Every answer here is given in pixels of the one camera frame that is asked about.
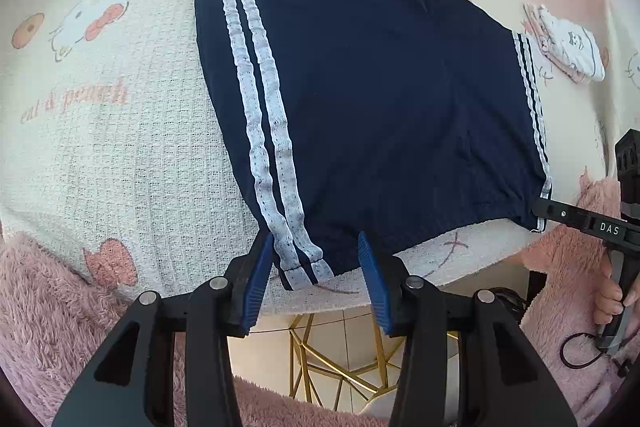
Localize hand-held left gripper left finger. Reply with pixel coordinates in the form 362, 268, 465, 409
52, 231, 275, 427

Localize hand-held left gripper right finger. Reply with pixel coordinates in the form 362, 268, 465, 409
357, 231, 576, 427

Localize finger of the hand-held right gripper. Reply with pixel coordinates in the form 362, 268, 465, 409
531, 197, 593, 230

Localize navy shorts with white stripes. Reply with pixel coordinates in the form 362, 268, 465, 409
192, 0, 553, 292

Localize person's right forearm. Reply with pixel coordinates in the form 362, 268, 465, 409
517, 174, 640, 413

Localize person's right hand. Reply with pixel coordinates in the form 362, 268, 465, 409
594, 257, 640, 324

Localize white folded printed garment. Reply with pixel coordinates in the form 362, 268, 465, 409
522, 3, 607, 84

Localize pink cream cat printed blanket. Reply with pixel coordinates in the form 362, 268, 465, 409
0, 0, 640, 315

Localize pink fuzzy robe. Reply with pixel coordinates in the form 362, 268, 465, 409
0, 232, 391, 427

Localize gold wire stool frame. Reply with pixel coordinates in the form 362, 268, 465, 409
287, 313, 408, 408

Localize black cable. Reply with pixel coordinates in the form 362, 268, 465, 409
560, 332, 631, 375

